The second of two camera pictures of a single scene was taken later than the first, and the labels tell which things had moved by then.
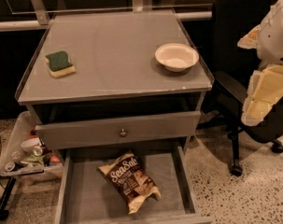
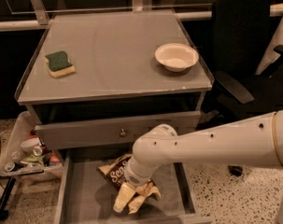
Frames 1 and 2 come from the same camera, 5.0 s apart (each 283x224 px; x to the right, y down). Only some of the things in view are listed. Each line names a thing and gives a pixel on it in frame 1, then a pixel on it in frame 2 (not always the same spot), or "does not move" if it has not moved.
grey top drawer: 77,133 does not move
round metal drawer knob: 122,133 does not move
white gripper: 275,36 to 137,177
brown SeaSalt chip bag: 129,180 does not move
